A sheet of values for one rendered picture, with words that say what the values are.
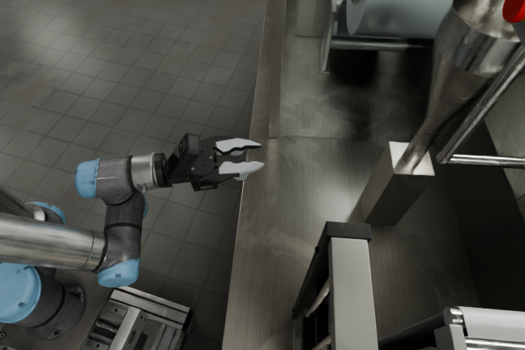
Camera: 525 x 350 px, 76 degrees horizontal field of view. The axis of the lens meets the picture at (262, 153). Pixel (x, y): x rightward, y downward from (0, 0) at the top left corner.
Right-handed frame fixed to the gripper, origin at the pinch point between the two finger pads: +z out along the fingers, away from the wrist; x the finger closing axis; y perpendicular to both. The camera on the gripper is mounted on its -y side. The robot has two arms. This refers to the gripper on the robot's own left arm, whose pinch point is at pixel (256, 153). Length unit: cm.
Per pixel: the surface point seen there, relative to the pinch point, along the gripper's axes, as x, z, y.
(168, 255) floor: -10, -45, 126
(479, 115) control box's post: 13.5, 23.5, -29.2
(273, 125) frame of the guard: -25.0, 9.2, 30.6
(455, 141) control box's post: 14.0, 23.4, -24.2
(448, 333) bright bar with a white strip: 34.1, 12.5, -26.5
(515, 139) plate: 3, 57, 2
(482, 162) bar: 15.9, 28.6, -20.2
